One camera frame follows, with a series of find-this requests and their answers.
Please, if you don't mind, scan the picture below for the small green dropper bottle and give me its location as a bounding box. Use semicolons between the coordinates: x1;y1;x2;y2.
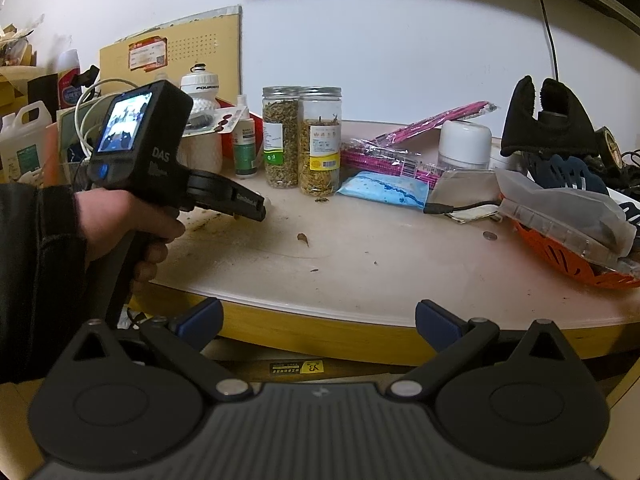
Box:
232;94;257;178

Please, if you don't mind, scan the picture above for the white round cream jar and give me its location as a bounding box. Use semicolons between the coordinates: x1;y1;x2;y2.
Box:
438;120;491;170

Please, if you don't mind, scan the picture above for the white plastic jug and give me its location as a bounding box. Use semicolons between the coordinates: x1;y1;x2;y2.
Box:
0;101;52;182

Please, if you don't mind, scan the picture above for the dark blue perforated item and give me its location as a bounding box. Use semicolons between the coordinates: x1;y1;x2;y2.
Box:
522;152;608;195

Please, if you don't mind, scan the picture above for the pink straws packet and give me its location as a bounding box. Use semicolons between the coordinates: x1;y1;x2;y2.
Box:
341;101;498;186

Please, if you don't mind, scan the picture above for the black usb cable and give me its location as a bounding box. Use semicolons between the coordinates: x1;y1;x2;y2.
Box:
423;199;501;215

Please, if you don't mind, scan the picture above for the blue tissue pack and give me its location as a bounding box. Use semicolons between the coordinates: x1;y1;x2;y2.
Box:
337;171;430;210

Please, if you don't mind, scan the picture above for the black jacket sleeve forearm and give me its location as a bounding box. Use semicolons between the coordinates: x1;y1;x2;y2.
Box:
1;183;87;384

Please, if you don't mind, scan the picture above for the person's left hand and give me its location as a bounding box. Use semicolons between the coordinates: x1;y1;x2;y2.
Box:
75;188;186;287

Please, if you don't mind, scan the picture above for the white sports bottle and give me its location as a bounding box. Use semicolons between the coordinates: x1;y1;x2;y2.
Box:
177;63;224;174

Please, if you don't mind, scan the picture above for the black glove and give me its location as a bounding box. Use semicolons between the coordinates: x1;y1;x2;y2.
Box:
501;75;599;158

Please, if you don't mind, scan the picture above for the herb jar green label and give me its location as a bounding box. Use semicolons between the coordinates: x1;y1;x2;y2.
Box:
262;86;300;188

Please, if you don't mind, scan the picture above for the orange plastic basket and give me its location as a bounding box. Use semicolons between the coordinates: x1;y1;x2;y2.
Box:
512;220;639;290

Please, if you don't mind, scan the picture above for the herb jar yellow label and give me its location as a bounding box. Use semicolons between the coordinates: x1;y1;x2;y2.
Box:
298;87;342;198

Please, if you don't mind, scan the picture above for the white charging cable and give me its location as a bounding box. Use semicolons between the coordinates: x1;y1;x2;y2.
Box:
72;77;139;160

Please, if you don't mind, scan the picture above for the yellow cardboard envelope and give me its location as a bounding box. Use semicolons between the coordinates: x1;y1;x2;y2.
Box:
99;6;242;103

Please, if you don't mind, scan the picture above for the red white spray can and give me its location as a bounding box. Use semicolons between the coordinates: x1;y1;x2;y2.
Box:
55;49;81;110

